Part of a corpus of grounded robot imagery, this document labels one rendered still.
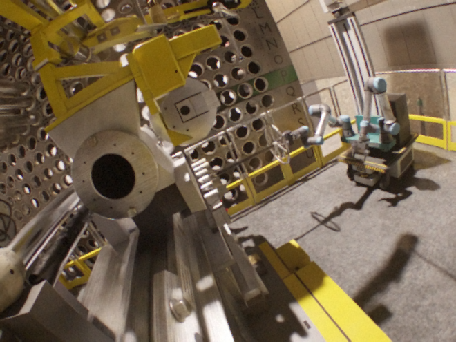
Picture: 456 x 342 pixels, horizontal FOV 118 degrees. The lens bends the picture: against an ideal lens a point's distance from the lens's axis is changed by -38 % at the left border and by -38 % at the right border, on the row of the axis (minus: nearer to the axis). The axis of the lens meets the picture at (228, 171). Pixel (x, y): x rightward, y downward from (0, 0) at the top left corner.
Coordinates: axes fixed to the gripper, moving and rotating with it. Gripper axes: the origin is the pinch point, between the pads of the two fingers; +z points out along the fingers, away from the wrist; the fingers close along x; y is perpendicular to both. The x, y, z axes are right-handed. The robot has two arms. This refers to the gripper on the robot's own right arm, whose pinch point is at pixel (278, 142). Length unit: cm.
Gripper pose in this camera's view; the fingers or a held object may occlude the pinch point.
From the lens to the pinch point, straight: 191.2
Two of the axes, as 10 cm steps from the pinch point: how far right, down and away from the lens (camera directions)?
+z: -8.9, 4.4, -1.2
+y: 3.4, 4.5, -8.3
